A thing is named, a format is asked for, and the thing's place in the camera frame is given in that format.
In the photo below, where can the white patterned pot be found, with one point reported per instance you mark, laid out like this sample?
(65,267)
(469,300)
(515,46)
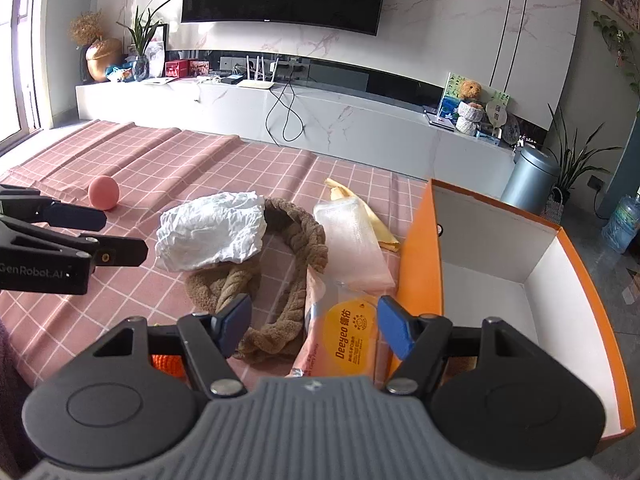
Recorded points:
(467,126)
(470,110)

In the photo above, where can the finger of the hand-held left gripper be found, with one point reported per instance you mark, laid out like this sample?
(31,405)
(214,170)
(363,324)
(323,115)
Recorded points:
(80,216)
(120,252)

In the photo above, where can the orange knit item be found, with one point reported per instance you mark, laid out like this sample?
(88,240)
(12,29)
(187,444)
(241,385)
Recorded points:
(167,365)

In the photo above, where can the orange cardboard box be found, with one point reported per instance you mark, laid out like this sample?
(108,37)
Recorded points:
(422,260)

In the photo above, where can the hanging vine plant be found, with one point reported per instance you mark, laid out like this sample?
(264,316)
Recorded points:
(612,35)

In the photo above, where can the small black box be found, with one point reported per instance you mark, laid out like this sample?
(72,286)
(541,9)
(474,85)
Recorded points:
(231,80)

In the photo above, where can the glass sliding door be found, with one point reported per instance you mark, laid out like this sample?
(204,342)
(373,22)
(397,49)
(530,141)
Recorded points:
(20,50)

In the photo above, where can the teddy bear with cups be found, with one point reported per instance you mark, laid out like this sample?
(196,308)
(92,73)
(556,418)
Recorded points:
(452,87)

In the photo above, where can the orange wet wipes pack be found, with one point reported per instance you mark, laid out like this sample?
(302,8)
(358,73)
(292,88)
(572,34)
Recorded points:
(340,340)

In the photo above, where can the long-leaf potted plant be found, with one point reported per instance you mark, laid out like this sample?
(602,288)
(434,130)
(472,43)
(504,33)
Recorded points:
(575,160)

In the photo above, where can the red box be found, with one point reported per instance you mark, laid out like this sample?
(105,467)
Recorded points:
(176,68)

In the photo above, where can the white paper bag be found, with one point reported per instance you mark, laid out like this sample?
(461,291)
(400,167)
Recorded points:
(210,230)

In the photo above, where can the grey trash bin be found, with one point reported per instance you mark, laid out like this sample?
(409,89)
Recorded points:
(530,180)

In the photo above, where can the white marble tv cabinet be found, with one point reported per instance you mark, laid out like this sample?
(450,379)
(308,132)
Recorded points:
(375,120)

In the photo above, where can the green plant in glass vase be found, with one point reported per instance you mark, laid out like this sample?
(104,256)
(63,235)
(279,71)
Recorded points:
(141,45)

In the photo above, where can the yellow cloth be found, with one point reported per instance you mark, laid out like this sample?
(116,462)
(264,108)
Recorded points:
(377,225)

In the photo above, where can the brown teddy bear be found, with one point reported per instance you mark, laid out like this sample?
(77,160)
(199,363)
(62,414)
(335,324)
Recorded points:
(470,90)

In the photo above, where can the white router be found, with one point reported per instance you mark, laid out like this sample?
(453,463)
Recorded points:
(257,82)

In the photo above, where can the clear plastic pouch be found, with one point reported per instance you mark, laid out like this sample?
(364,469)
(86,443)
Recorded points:
(352,240)

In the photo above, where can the gold vase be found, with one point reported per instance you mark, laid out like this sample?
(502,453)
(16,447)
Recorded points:
(102,62)

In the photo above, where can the pink patterned box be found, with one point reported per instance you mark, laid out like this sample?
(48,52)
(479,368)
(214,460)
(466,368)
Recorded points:
(199,67)

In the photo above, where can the blue snack bag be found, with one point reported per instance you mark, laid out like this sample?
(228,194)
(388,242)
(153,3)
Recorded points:
(119,74)

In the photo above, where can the white papers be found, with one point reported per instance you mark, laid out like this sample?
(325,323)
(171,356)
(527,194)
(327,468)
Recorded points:
(160,80)

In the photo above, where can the blue water bottle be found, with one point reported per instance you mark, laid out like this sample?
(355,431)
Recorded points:
(622,225)

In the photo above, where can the round hand fan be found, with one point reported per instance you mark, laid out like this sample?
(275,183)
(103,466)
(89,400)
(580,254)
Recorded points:
(497,110)

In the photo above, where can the pink checked tablecloth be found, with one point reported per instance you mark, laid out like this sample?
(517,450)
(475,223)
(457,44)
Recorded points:
(165,160)

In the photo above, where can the pink ball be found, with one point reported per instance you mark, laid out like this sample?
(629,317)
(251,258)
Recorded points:
(104,193)

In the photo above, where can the dried flowers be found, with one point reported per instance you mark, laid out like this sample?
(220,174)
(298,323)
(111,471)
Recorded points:
(86,27)

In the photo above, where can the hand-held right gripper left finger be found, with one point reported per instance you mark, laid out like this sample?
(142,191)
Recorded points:
(232,322)

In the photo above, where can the dark maroon cloth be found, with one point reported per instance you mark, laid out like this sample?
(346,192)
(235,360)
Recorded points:
(10,385)

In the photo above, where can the silver laptop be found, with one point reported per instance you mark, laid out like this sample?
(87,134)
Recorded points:
(437,119)

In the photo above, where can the brown twisted plush headband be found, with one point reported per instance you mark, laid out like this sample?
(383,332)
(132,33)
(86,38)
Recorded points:
(300,240)

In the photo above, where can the white plastic bag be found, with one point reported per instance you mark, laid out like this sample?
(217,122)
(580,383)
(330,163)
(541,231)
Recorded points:
(156,60)

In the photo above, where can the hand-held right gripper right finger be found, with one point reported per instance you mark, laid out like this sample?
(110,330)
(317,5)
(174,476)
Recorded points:
(395,327)

